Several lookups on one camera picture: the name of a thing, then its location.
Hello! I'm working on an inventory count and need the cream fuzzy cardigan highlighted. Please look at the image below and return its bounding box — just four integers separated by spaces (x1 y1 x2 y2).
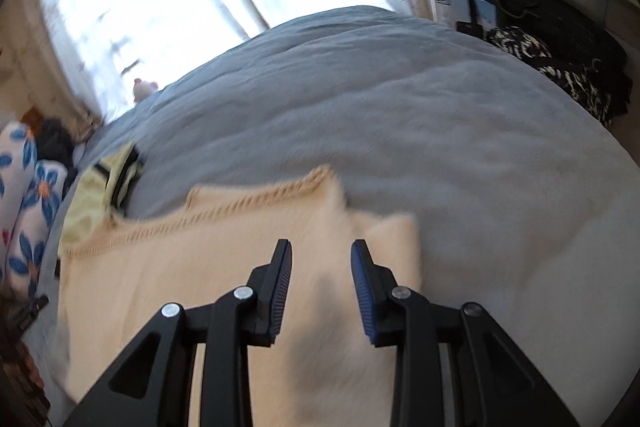
58 166 421 426

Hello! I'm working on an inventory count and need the blue floral pillow upper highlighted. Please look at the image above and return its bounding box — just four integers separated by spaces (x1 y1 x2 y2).
0 121 37 256

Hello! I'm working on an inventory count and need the blue floral pillow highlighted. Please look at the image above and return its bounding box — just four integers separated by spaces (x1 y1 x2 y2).
4 160 67 300
0 121 37 256

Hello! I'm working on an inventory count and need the small plush toy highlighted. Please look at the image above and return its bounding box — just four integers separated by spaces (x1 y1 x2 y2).
132 78 158 104

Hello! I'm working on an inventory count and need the black white patterned cloth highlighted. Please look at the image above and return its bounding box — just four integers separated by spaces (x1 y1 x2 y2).
486 26 632 127

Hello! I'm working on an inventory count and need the grey-blue bed blanket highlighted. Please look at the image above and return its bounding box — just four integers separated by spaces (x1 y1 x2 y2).
29 6 639 426

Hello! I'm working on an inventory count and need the blue floral pillow lower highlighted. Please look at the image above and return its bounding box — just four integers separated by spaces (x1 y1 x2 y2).
4 160 67 300

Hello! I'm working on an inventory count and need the blue white box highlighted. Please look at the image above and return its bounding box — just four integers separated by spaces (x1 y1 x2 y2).
434 0 498 31

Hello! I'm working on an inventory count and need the light green folded garment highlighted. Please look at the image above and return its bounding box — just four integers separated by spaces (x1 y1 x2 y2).
58 142 144 258

